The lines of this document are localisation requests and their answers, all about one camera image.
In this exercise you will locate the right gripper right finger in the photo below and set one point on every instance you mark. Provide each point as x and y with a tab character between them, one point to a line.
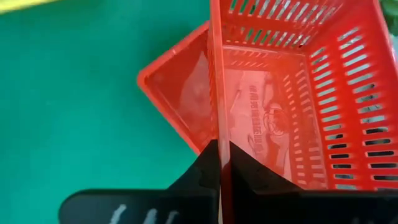
295	208

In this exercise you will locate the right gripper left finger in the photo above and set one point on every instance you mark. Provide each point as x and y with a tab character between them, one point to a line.
140	208

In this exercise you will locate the red plastic basket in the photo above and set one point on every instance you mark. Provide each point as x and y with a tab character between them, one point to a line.
186	93
248	124

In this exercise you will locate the yellow plastic basket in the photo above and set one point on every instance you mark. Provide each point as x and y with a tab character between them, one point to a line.
18	4

